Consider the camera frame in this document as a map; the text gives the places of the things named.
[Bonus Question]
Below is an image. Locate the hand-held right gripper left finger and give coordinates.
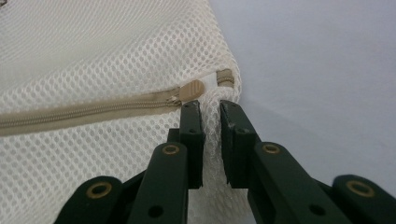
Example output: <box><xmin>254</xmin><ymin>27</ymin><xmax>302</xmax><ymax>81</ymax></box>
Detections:
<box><xmin>126</xmin><ymin>99</ymin><xmax>207</xmax><ymax>224</ymax></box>

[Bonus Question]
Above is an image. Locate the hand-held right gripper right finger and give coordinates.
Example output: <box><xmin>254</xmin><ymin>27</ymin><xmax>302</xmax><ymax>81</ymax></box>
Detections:
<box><xmin>219</xmin><ymin>99</ymin><xmax>353</xmax><ymax>224</ymax></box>

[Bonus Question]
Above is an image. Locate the white mesh laundry bag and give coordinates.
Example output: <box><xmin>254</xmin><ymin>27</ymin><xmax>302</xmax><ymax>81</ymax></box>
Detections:
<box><xmin>0</xmin><ymin>0</ymin><xmax>254</xmax><ymax>224</ymax></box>

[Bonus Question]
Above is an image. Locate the light blue table mat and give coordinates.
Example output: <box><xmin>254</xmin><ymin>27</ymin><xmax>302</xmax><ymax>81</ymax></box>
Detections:
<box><xmin>207</xmin><ymin>0</ymin><xmax>396</xmax><ymax>224</ymax></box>

